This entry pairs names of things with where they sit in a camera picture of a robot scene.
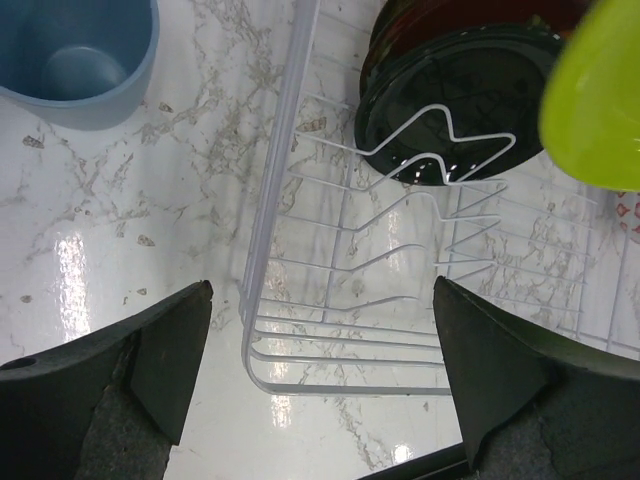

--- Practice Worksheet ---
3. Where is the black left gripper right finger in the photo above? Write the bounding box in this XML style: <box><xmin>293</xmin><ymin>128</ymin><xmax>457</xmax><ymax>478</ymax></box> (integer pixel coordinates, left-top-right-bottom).
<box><xmin>433</xmin><ymin>276</ymin><xmax>639</xmax><ymax>479</ymax></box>

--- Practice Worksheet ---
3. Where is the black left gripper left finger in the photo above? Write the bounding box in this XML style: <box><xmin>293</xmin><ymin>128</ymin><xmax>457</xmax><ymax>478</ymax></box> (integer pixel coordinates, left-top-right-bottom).
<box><xmin>1</xmin><ymin>281</ymin><xmax>213</xmax><ymax>479</ymax></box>

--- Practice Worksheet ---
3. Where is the white wire dish rack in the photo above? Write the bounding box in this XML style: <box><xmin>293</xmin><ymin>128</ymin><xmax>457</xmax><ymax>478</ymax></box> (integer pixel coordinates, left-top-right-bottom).
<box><xmin>239</xmin><ymin>1</ymin><xmax>639</xmax><ymax>396</ymax></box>

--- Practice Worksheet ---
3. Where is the blue triangle patterned bowl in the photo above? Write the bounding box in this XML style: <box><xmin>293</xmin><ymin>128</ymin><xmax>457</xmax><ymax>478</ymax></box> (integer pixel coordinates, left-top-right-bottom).
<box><xmin>613</xmin><ymin>192</ymin><xmax>640</xmax><ymax>243</ymax></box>

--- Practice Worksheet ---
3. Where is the lime green plate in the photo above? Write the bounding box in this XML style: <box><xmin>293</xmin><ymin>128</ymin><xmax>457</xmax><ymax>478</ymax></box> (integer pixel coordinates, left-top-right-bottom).
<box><xmin>539</xmin><ymin>0</ymin><xmax>639</xmax><ymax>192</ymax></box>

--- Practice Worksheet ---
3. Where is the light blue plastic cup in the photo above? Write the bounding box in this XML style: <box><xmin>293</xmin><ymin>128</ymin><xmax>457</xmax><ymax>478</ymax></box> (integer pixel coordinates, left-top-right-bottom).
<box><xmin>1</xmin><ymin>0</ymin><xmax>160</xmax><ymax>131</ymax></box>

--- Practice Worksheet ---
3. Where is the black lacquer plate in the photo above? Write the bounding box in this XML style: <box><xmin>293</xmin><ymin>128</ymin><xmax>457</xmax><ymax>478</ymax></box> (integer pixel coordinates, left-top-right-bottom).
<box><xmin>354</xmin><ymin>25</ymin><xmax>564</xmax><ymax>186</ymax></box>

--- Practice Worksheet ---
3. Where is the red and gold lacquer bowl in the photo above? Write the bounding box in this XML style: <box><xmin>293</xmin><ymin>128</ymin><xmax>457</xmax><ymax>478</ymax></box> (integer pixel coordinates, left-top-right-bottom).
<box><xmin>359</xmin><ymin>0</ymin><xmax>591</xmax><ymax>95</ymax></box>

